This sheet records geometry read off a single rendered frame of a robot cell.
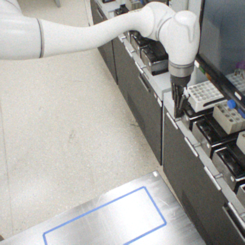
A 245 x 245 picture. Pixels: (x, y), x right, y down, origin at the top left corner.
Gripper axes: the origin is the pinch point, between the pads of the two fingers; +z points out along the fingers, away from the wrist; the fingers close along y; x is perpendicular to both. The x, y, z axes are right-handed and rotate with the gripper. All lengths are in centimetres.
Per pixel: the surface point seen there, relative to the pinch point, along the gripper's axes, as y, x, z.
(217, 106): -10.6, -10.6, -7.6
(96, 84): 129, 11, 80
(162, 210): -38.6, 24.6, -2.0
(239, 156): -29.9, -7.8, -2.0
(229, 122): -19.5, -9.8, -8.0
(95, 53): 174, -1, 80
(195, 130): -11.1, -2.2, 1.6
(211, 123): -12.9, -7.3, -2.0
